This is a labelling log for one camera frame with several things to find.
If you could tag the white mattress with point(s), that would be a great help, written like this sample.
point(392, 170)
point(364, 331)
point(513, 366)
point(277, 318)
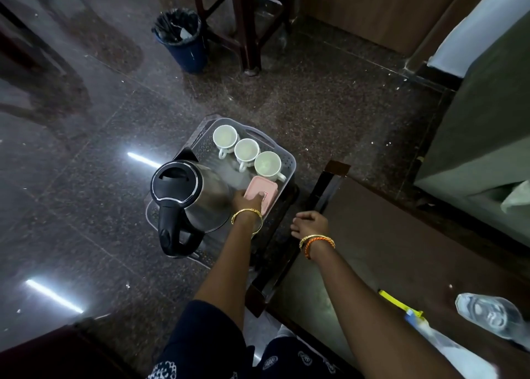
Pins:
point(480, 30)

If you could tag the orange bangle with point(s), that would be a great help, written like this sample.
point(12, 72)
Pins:
point(319, 241)

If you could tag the brown wooden bed frame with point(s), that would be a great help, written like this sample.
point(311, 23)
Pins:
point(385, 10)

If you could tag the white plastic bag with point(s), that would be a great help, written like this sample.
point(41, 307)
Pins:
point(451, 349)

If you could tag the person's right fingers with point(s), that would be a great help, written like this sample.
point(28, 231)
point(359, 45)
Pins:
point(300, 224)

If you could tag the white ceramic cup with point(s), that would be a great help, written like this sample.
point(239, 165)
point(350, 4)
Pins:
point(225, 136)
point(267, 164)
point(246, 150)

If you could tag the grey plastic basket tray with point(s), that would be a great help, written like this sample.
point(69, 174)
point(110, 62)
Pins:
point(232, 167)

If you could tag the brown wooden table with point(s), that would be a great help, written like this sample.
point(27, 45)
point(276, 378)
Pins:
point(393, 246)

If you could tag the person's left forearm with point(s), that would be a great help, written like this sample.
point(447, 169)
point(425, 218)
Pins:
point(227, 267)

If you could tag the dark brown furniture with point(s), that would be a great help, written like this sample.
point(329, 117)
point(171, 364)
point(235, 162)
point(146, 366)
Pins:
point(54, 354)

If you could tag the gold bangle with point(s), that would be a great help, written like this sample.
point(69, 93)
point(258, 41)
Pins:
point(314, 237)
point(247, 211)

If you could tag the black bin liner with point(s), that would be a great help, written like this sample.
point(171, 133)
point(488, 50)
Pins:
point(176, 24)

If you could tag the steel electric kettle black lid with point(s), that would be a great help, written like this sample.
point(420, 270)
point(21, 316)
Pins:
point(194, 196)

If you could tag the dark blue patterned garment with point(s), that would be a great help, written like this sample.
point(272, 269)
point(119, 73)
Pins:
point(207, 345)

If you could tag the grey-green sofa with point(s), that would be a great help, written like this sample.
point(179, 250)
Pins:
point(484, 134)

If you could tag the yellow and blue toothbrush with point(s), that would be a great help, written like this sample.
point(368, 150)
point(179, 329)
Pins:
point(399, 303)

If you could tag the person's left thumb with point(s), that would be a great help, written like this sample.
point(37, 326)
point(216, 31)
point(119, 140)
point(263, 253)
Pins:
point(261, 197)

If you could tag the person's right hand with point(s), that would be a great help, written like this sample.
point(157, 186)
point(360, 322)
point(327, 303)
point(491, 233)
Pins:
point(312, 225)

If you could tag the blue waste bin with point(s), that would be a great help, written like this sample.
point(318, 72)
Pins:
point(188, 53)

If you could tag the dark wooden chair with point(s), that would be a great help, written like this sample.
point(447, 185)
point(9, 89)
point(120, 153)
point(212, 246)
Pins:
point(248, 26)

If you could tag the pink plastic box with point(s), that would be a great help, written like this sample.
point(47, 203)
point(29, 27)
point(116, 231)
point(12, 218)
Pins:
point(259, 186)

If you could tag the person's right forearm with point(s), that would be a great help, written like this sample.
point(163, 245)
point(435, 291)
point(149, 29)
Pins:
point(372, 308)

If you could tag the person's left hand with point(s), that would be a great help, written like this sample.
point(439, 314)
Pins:
point(246, 202)

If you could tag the clear plastic water bottle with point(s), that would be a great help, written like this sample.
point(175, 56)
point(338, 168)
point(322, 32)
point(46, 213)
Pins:
point(488, 314)

